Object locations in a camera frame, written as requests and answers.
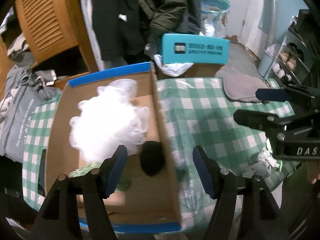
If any white plastic wrap bundle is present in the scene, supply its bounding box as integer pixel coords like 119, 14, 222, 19
69, 79, 150, 163

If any metal shoe rack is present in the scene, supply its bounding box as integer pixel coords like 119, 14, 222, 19
266, 25, 319, 88

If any blue cardboard box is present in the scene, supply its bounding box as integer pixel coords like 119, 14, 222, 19
44, 62, 181, 233

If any green checkered tablecloth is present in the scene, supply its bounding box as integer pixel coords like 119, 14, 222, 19
22, 73, 293, 233

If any light blue trash bin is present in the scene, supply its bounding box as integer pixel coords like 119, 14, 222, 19
258, 50, 274, 77

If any wooden louvered cabinet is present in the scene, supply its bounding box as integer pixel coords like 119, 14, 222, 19
0, 0, 99, 91

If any dark hanging jacket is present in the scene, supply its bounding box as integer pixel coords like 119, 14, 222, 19
92, 0, 201, 63

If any white bag under teal box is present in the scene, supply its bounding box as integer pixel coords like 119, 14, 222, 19
153, 54, 194, 77

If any grey towel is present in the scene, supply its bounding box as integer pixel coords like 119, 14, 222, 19
222, 74, 272, 103

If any blue white plastic bag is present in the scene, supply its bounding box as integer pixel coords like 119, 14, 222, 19
200, 0, 231, 38

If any green bubble wrap sheet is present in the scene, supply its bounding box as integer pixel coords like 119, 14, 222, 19
68, 161, 132, 193

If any teal shoe box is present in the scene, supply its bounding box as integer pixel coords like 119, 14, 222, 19
159, 34, 229, 64

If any grey printed bag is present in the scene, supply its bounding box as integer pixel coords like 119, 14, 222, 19
1, 66, 60, 163

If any black fuzzy soft object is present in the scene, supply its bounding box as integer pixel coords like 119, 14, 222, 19
139, 141, 165, 177

